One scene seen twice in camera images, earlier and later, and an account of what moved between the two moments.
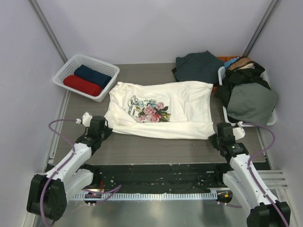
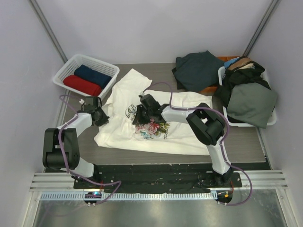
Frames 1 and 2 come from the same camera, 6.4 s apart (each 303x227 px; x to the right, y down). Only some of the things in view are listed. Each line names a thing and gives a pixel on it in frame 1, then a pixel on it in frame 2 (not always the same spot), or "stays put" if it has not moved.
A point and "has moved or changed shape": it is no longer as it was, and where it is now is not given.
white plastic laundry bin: (272, 118) stays put
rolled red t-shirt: (79, 84) stays put
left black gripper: (108, 130) to (104, 120)
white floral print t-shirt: (161, 109) has moved or changed shape
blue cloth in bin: (231, 61) stays put
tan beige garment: (240, 62) stays put
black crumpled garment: (250, 74) stays put
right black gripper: (213, 138) to (142, 114)
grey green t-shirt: (252, 103) stays put
